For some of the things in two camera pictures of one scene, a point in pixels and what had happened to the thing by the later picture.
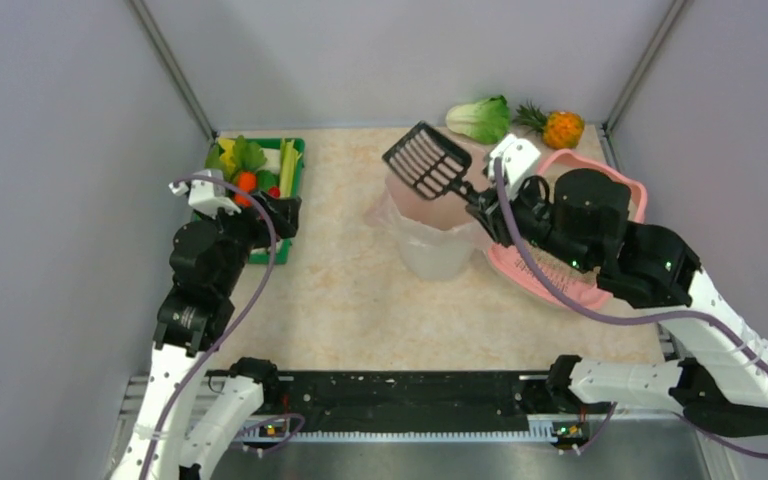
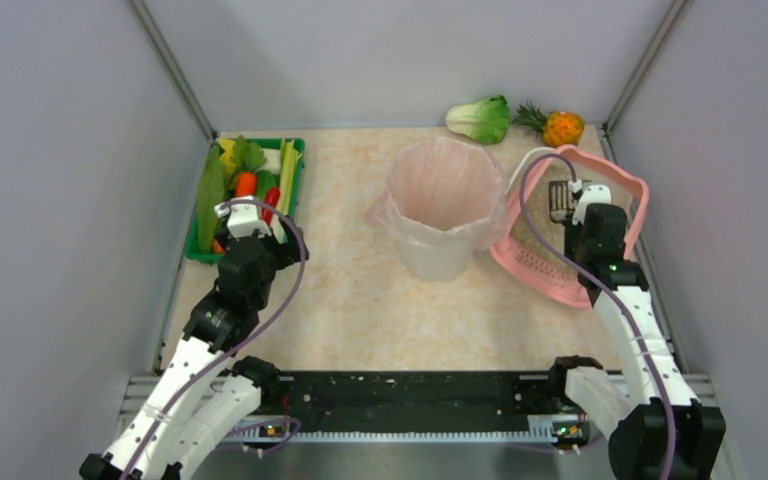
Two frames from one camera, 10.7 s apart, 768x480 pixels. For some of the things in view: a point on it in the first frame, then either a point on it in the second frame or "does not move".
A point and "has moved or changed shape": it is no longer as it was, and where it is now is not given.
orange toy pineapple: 560,129 does not move
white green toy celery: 288,162 does not move
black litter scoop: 435,162 has moved or changed shape
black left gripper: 281,213 to 279,240
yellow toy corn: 227,145 does not move
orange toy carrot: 246,181 does not move
